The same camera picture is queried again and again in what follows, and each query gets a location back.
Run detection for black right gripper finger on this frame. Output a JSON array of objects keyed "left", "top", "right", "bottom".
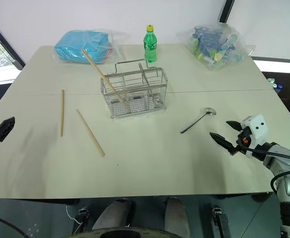
[
  {"left": 209, "top": 132, "right": 238, "bottom": 156},
  {"left": 225, "top": 120, "right": 244, "bottom": 132}
]

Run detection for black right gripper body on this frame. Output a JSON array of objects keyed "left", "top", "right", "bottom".
[{"left": 235, "top": 126, "right": 253, "bottom": 153}]

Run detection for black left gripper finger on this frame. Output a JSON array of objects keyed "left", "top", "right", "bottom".
[{"left": 0, "top": 116, "right": 16, "bottom": 143}]

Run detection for metal spoon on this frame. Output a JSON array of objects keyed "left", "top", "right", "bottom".
[{"left": 179, "top": 107, "right": 217, "bottom": 134}]

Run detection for small bottles on side table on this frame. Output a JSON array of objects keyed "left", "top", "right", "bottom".
[{"left": 267, "top": 77, "right": 284, "bottom": 94}]

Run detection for wooden chopstick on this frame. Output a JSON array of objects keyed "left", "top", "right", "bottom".
[
  {"left": 76, "top": 109, "right": 106, "bottom": 158},
  {"left": 81, "top": 49, "right": 131, "bottom": 114},
  {"left": 60, "top": 89, "right": 66, "bottom": 138}
]

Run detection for black table clamp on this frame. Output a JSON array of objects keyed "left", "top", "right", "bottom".
[
  {"left": 211, "top": 205, "right": 230, "bottom": 238},
  {"left": 74, "top": 206, "right": 90, "bottom": 228}
]

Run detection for clear bag of small bottles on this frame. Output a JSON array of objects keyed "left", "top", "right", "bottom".
[{"left": 175, "top": 21, "right": 257, "bottom": 72}]

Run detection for grey rounded shape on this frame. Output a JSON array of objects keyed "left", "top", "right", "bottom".
[
  {"left": 91, "top": 198, "right": 136, "bottom": 231},
  {"left": 163, "top": 196, "right": 192, "bottom": 238}
]

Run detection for white basket drip tray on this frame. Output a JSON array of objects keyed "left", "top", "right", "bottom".
[{"left": 110, "top": 108, "right": 169, "bottom": 120}]

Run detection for bagged blue cloth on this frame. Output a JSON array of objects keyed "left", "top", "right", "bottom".
[{"left": 52, "top": 29, "right": 131, "bottom": 65}]

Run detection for green plastic soda bottle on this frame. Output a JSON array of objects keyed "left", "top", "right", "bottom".
[{"left": 143, "top": 24, "right": 158, "bottom": 63}]

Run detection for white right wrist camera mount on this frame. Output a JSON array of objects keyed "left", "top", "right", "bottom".
[{"left": 239, "top": 114, "right": 269, "bottom": 159}]

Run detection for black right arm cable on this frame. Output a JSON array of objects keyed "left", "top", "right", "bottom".
[{"left": 239, "top": 145, "right": 290, "bottom": 194}]

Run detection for black floor cable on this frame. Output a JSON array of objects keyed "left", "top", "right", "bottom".
[{"left": 0, "top": 213, "right": 29, "bottom": 238}]

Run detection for black window frame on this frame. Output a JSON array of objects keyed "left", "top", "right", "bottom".
[{"left": 0, "top": 13, "right": 26, "bottom": 70}]

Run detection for metal wire cutlery basket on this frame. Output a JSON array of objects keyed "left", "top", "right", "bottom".
[{"left": 100, "top": 59, "right": 170, "bottom": 119}]

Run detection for white floor cable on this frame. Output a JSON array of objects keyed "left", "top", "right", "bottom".
[{"left": 66, "top": 204, "right": 84, "bottom": 226}]

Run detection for black diagonal frame beam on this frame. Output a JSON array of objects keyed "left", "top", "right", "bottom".
[{"left": 217, "top": 0, "right": 236, "bottom": 24}]

